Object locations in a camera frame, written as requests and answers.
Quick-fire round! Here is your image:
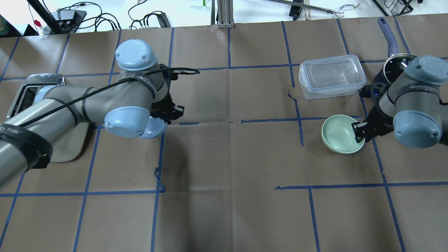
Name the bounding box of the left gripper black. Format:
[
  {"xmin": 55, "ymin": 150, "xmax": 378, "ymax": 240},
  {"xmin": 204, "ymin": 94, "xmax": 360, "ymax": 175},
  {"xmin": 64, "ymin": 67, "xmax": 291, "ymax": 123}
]
[{"xmin": 150, "ymin": 91, "xmax": 185, "ymax": 125}]

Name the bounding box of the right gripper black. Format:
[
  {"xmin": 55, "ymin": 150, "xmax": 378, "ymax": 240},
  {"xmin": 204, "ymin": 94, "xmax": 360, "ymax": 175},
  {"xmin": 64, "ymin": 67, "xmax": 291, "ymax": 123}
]
[{"xmin": 351, "ymin": 105, "xmax": 394, "ymax": 144}]

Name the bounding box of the blue bowl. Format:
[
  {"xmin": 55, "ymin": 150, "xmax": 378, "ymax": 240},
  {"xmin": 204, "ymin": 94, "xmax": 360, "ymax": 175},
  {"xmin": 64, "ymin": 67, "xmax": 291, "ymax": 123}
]
[{"xmin": 139, "ymin": 117, "xmax": 168, "ymax": 139}]

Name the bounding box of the green bowl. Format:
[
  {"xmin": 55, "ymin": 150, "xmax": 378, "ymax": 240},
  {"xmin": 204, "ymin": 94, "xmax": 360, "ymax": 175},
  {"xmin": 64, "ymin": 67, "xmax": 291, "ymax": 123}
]
[{"xmin": 321, "ymin": 114, "xmax": 365, "ymax": 154}]

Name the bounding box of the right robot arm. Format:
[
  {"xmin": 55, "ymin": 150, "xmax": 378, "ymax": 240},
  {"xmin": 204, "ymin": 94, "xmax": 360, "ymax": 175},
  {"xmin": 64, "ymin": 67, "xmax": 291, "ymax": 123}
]
[{"xmin": 351, "ymin": 55, "xmax": 448, "ymax": 148}]

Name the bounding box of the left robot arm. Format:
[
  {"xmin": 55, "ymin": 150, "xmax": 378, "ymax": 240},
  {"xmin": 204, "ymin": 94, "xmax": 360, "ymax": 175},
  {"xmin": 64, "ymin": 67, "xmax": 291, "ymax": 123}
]
[{"xmin": 0, "ymin": 39, "xmax": 197, "ymax": 189}]

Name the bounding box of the clear plastic container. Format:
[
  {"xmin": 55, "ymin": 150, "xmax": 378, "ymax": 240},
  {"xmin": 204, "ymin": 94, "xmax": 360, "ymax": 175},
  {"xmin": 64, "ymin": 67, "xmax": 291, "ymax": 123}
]
[{"xmin": 298, "ymin": 54, "xmax": 367, "ymax": 100}]

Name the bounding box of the dark blue saucepan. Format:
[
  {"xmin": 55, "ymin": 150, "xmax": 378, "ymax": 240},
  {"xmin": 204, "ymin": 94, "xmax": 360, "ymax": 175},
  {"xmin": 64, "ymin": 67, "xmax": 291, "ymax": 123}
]
[{"xmin": 373, "ymin": 17, "xmax": 416, "ymax": 95}]

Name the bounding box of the cream toaster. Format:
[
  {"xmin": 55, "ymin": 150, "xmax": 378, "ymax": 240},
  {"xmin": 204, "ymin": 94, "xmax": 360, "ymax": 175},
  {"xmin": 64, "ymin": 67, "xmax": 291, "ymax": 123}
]
[{"xmin": 5, "ymin": 73, "xmax": 89, "ymax": 162}]

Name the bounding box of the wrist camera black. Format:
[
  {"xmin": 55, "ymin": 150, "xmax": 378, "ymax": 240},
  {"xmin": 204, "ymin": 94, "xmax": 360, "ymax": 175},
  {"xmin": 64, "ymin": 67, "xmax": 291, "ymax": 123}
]
[{"xmin": 359, "ymin": 83, "xmax": 385, "ymax": 99}]

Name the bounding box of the aluminium frame post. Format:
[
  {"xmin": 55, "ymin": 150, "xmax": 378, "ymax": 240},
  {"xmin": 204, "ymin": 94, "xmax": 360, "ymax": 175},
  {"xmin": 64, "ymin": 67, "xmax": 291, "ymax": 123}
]
[{"xmin": 211, "ymin": 0, "xmax": 235, "ymax": 29}]

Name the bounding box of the black cables bundle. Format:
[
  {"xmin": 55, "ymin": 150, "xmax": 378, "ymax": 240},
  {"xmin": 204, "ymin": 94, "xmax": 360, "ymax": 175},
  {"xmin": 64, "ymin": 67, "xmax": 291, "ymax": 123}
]
[{"xmin": 52, "ymin": 0, "xmax": 172, "ymax": 32}]

